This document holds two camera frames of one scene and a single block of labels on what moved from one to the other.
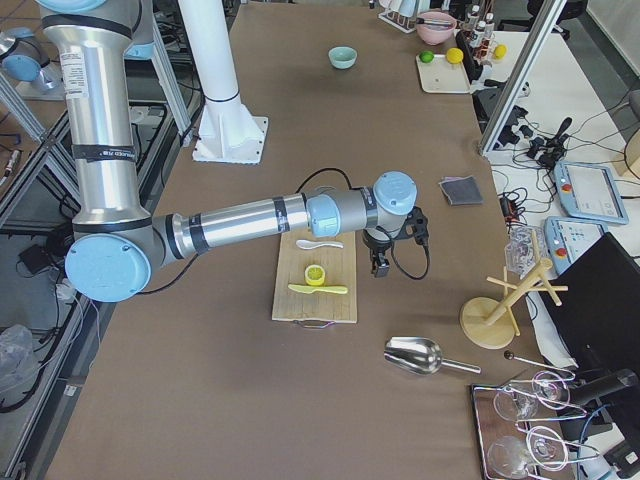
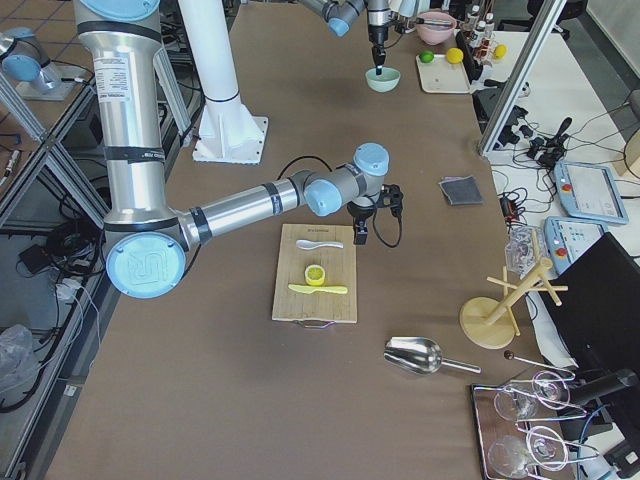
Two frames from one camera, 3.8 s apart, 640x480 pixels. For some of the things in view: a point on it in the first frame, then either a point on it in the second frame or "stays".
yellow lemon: [454, 55] stays
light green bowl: [342, 57] -> [384, 82]
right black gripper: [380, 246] -> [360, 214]
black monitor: [599, 315] stays
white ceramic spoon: [306, 245] stays
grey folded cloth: [461, 190] stays
